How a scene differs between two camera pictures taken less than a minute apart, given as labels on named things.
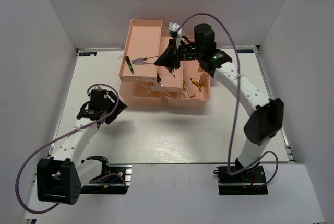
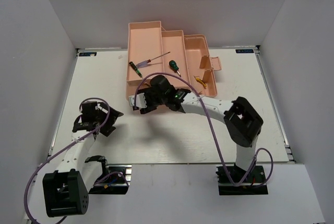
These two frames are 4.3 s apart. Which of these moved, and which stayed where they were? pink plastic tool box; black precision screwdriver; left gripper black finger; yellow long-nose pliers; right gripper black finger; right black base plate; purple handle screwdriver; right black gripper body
Moved: black precision screwdriver; right black gripper body; yellow long-nose pliers; purple handle screwdriver; right gripper black finger; left gripper black finger
Stayed: right black base plate; pink plastic tool box
